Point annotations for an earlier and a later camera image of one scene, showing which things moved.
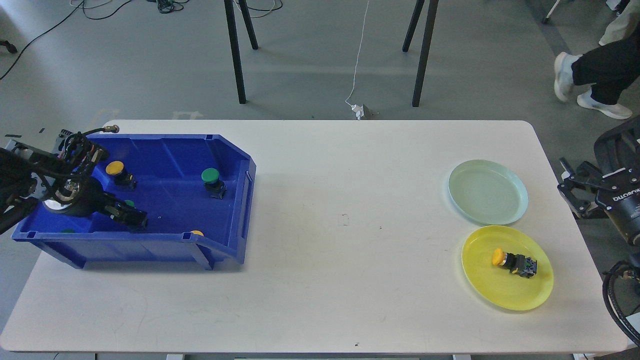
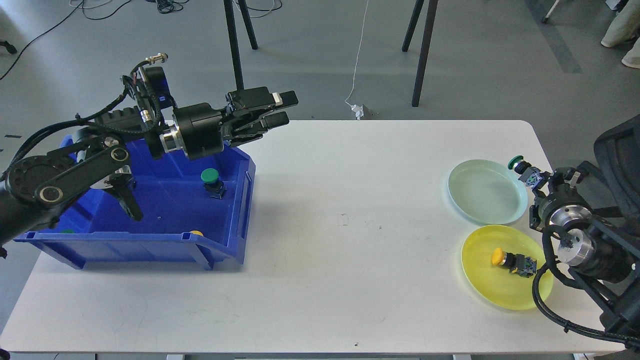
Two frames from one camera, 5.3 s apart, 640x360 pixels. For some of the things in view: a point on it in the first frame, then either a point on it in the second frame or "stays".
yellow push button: (523, 266) stays
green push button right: (216, 188) stays
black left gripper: (80, 195) → (204, 130)
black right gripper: (623, 202) → (562, 206)
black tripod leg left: (237, 54) stays
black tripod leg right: (433, 11) stays
